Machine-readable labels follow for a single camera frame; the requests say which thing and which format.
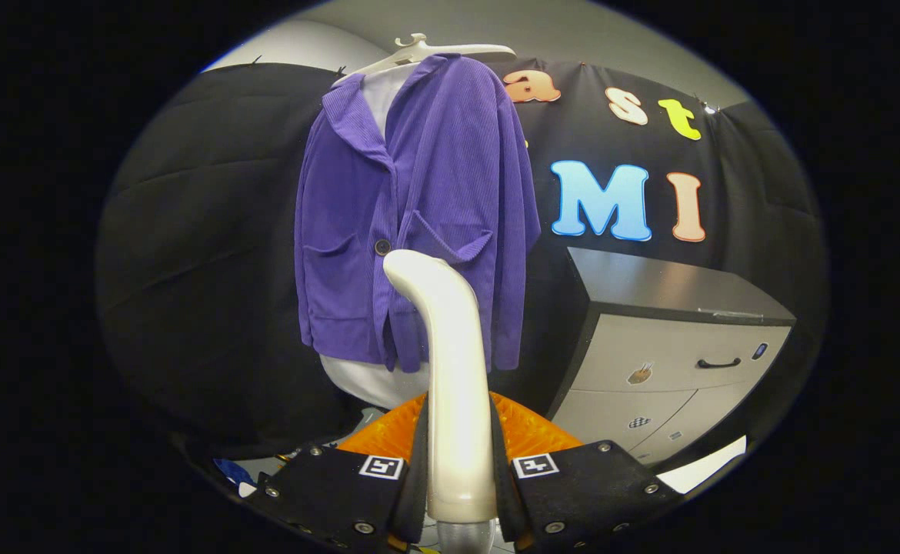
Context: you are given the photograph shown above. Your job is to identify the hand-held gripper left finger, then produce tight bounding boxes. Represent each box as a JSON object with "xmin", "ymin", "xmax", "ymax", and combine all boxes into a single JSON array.
[{"xmin": 246, "ymin": 394, "xmax": 429, "ymax": 553}]

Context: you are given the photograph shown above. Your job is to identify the white garment steamer head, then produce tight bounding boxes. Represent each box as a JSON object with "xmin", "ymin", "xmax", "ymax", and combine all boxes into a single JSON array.
[{"xmin": 383, "ymin": 249, "xmax": 498, "ymax": 524}]

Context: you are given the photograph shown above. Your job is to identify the white sheet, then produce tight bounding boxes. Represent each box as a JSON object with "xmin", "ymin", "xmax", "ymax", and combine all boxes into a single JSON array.
[{"xmin": 656, "ymin": 436, "xmax": 748, "ymax": 495}]

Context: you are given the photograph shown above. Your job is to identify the grey cabinet with dark top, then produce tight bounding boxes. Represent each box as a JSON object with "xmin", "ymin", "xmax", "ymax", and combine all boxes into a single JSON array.
[{"xmin": 546, "ymin": 246, "xmax": 797, "ymax": 468}]

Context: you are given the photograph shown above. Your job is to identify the white clothes hanger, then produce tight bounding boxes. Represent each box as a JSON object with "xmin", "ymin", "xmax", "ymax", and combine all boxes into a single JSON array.
[{"xmin": 332, "ymin": 32, "xmax": 518, "ymax": 78}]

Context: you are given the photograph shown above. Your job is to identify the purple corduroy jacket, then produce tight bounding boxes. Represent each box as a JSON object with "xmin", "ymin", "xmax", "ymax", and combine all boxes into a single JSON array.
[{"xmin": 294, "ymin": 54, "xmax": 542, "ymax": 374}]

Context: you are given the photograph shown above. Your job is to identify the blue cloth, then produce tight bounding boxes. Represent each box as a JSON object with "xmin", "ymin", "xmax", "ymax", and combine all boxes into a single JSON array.
[{"xmin": 213, "ymin": 459, "xmax": 257, "ymax": 497}]

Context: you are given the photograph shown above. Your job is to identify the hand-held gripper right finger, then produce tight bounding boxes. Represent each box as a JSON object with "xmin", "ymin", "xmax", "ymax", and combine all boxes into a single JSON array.
[{"xmin": 490, "ymin": 391, "xmax": 682, "ymax": 553}]

